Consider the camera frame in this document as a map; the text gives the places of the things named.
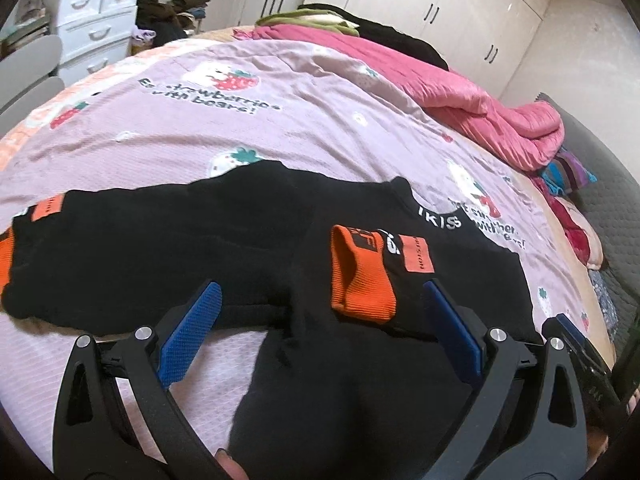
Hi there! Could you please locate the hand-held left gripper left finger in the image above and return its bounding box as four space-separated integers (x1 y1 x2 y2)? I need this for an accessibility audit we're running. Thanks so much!
52 280 223 480

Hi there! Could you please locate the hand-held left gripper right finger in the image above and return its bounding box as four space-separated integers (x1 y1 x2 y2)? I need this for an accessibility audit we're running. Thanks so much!
422 280 592 480

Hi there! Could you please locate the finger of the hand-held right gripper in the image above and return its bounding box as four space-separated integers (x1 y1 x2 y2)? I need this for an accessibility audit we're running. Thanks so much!
556 312 591 358

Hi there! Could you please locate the black sweatshirt with orange cuffs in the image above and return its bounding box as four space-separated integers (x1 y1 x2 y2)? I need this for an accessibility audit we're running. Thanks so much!
0 162 543 480

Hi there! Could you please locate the pile of dark clothes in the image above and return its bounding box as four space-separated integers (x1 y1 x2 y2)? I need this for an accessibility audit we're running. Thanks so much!
135 0 213 43

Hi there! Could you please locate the blue floral cloth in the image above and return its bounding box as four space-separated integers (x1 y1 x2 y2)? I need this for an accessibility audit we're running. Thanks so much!
587 267 635 346

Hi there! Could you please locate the striped colourful cloth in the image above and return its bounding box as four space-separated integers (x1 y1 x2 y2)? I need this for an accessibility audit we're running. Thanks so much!
537 147 598 197

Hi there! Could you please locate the grey padded headboard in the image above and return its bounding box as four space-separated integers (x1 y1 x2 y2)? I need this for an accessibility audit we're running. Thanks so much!
535 92 640 361

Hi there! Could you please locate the purple strawberry printed blanket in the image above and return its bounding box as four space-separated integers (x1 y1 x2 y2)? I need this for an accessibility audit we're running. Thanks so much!
0 25 617 480

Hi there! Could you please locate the pink quilt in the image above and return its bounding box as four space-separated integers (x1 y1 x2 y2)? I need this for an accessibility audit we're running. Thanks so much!
235 24 566 173

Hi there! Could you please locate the black garment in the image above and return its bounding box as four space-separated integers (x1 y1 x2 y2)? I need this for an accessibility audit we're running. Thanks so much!
297 4 450 71

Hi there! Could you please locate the grey chair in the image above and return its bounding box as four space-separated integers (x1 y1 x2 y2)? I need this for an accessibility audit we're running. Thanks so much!
0 35 66 136

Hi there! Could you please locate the white drawer chest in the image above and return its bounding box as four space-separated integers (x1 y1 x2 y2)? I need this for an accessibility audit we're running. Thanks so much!
47 0 139 86

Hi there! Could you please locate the white wardrobe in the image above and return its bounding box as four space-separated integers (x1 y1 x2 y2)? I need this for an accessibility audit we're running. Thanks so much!
305 0 553 98

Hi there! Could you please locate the green blanket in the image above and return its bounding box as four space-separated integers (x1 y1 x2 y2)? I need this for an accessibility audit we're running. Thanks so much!
256 10 361 37

